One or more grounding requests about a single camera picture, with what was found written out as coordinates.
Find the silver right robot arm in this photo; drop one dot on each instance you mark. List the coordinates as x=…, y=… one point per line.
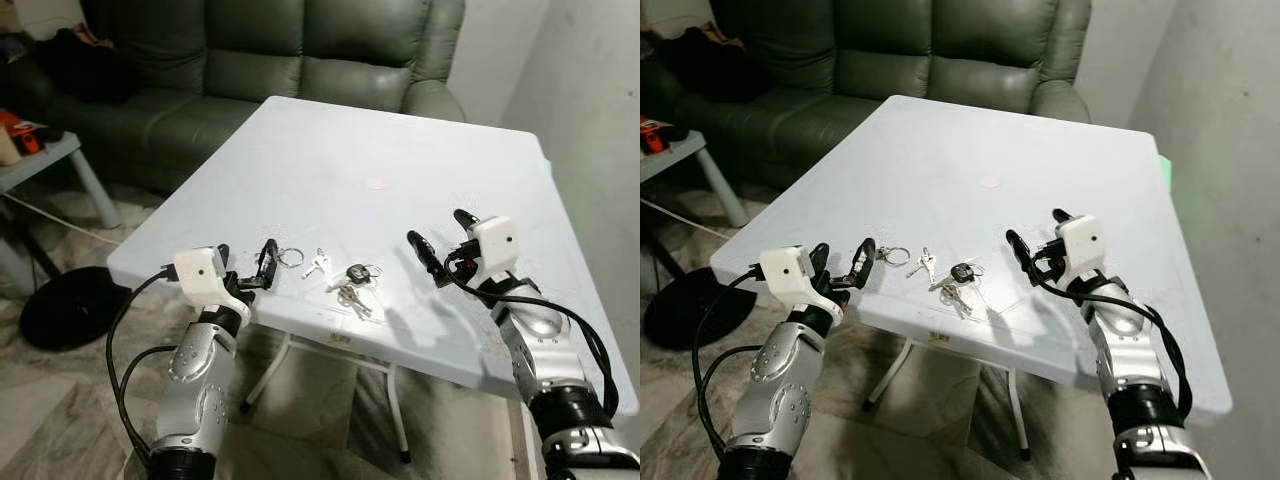
x=540, y=340
x=1130, y=345

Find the key bunch with black fob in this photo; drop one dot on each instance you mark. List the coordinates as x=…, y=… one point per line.
x=357, y=274
x=962, y=272

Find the grey-green leather sofa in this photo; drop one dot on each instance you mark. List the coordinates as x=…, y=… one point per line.
x=890, y=60
x=260, y=60

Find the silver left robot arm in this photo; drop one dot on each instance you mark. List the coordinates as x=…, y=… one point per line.
x=780, y=385
x=200, y=380

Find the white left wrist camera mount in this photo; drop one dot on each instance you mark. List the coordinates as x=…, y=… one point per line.
x=200, y=268
x=785, y=268

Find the grey side table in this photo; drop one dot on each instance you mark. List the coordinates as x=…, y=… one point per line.
x=50, y=160
x=670, y=162

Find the black bag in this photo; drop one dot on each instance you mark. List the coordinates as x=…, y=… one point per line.
x=705, y=65
x=85, y=70

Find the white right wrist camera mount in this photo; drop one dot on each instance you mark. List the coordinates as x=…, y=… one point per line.
x=1083, y=240
x=495, y=242

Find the orange and black tool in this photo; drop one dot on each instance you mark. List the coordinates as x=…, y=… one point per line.
x=22, y=132
x=655, y=137

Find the white metal table legs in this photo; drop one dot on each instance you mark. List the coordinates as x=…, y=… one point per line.
x=394, y=400
x=1017, y=400

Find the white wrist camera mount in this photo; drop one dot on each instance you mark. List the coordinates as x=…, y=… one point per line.
x=785, y=268
x=495, y=242
x=200, y=268
x=1083, y=240

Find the white plastic folding table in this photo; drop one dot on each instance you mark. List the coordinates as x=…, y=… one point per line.
x=400, y=150
x=1000, y=150

